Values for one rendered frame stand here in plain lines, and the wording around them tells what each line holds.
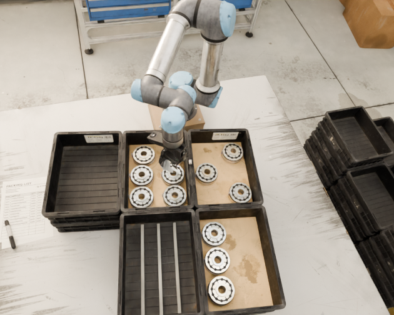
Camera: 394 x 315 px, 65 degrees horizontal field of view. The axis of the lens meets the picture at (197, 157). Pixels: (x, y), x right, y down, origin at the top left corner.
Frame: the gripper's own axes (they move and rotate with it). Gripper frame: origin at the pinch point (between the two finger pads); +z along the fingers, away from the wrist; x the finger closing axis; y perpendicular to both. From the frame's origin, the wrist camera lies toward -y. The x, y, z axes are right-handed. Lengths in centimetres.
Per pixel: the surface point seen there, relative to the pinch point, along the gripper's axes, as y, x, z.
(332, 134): 49, 107, 52
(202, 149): 0.9, 23.8, 18.3
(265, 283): 60, -9, 17
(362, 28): 12, 297, 100
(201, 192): 15.3, 5.3, 17.4
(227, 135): 7.1, 35.0, 12.9
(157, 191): 0.1, -7.8, 16.8
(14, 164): -67, -40, 28
